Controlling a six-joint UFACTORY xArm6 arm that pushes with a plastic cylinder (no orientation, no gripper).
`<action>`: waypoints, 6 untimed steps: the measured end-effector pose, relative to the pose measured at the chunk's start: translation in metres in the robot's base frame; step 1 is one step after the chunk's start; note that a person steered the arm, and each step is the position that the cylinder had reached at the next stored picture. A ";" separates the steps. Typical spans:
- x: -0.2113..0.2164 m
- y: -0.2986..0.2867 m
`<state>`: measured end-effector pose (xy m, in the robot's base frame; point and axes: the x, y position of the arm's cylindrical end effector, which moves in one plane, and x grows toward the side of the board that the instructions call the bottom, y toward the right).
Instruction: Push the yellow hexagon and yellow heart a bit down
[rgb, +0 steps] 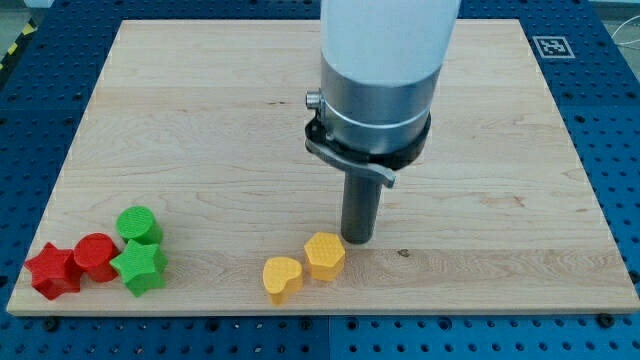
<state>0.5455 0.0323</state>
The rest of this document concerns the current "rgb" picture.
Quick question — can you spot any light wooden board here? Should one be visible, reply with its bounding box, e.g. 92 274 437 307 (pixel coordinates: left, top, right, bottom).
7 19 639 317

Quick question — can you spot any red cylinder block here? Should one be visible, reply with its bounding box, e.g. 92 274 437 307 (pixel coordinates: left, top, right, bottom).
73 233 120 283

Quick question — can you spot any yellow hexagon block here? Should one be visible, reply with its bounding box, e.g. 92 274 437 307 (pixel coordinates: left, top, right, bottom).
304 232 346 281

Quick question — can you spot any yellow heart block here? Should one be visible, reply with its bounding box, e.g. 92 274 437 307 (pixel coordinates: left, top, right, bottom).
262 257 304 306

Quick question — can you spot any red star block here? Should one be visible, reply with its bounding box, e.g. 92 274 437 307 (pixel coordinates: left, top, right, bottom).
25 242 83 300

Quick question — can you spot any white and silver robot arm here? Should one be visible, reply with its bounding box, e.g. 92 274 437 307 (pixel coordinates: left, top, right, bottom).
305 0 461 244

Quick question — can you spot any white fiducial marker tag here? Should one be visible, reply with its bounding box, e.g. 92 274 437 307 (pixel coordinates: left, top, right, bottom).
532 36 575 59

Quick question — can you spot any green star block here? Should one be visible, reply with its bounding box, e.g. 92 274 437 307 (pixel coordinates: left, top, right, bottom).
109 240 168 297

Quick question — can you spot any white cable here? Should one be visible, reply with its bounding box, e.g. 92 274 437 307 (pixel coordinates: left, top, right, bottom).
610 13 640 50

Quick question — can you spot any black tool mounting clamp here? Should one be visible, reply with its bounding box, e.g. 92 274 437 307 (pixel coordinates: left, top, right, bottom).
305 114 431 188

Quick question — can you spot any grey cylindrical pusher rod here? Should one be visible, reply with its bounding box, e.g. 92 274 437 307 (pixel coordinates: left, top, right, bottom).
341 173 382 244

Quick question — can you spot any green cylinder block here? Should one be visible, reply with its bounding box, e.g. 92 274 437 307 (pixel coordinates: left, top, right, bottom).
116 206 163 245

